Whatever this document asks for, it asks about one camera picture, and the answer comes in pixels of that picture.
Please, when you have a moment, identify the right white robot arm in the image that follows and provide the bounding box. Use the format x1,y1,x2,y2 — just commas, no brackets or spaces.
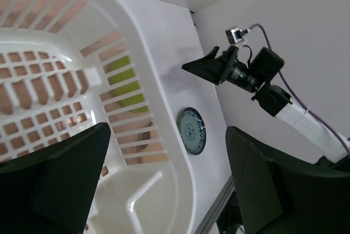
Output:
182,45,349,163

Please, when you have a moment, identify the green plate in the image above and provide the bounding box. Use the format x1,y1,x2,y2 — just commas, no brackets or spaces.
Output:
104,56,149,114

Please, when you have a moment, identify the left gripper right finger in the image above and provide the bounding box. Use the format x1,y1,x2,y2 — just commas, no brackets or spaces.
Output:
225,126,349,233

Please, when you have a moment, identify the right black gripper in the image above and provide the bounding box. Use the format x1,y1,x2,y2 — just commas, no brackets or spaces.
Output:
182,46,265,92

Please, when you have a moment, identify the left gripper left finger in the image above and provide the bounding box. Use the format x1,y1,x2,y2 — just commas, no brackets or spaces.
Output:
1,122,111,233

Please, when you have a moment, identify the cream plate with black patch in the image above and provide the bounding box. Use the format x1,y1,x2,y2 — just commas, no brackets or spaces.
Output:
114,120,167,161

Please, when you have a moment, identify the blue floral plate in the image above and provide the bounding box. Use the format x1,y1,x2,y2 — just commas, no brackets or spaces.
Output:
177,107,207,155

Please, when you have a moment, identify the aluminium rail frame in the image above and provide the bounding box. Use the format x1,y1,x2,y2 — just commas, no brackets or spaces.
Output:
194,176,235,234

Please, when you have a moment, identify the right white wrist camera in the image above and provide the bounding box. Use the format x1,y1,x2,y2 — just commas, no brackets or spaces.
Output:
225,27,246,45

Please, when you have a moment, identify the white pink dish rack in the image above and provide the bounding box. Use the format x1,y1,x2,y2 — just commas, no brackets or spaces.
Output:
1,0,196,233

